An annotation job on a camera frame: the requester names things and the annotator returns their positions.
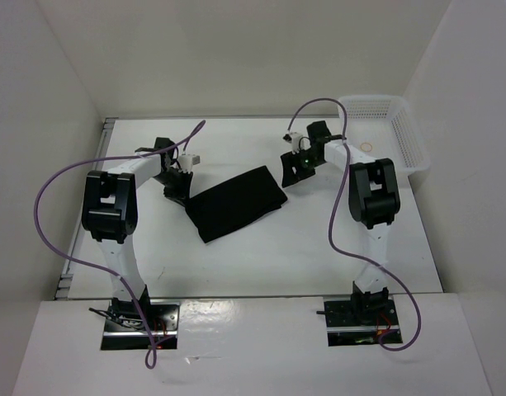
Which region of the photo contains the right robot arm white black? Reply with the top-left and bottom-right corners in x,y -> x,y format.
281,120 -> 400,324

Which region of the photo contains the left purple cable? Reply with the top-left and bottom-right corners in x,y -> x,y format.
32,120 -> 206,370

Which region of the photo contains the black skirt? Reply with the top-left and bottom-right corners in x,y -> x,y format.
186,166 -> 287,243

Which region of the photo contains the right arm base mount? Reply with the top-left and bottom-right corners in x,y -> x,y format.
316,290 -> 403,347

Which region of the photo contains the orange ring basket mark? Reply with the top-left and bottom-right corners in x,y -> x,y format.
360,142 -> 373,153

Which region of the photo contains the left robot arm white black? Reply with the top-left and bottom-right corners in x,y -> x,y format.
82,138 -> 201,330

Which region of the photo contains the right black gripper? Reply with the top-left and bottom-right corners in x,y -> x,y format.
281,148 -> 324,188

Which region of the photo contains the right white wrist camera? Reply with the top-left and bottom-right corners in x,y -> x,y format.
283,132 -> 311,153

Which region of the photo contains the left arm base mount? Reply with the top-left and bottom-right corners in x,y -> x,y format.
88,301 -> 180,351

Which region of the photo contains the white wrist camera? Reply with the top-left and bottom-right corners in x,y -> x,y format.
283,132 -> 311,153
177,153 -> 201,173

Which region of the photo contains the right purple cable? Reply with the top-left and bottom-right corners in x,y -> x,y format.
288,97 -> 423,351

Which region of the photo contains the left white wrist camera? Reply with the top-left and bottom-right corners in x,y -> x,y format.
177,153 -> 201,173

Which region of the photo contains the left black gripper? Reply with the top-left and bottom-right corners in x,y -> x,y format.
154,168 -> 193,209

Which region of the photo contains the white plastic perforated basket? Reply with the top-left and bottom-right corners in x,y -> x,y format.
338,95 -> 430,187

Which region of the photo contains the purple cable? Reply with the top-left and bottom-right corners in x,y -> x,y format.
288,97 -> 423,351
32,120 -> 206,370

